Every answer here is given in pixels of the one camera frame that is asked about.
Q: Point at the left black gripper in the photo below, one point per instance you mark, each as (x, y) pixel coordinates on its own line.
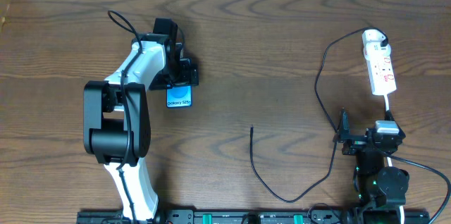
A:
(190, 76)

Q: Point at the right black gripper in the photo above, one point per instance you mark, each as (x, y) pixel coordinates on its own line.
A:
(354, 139)

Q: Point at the blue Galaxy smartphone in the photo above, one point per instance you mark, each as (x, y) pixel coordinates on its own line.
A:
(179, 97)

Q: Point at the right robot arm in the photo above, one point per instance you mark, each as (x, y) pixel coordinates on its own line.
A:
(381, 187)

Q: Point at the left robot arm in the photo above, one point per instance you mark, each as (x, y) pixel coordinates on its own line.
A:
(116, 121)

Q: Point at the white charger plug adapter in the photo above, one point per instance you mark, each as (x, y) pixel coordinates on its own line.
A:
(373, 50)

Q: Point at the white power strip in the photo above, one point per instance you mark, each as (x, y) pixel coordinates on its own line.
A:
(381, 73)

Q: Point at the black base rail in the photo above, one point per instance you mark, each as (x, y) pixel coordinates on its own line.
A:
(184, 216)

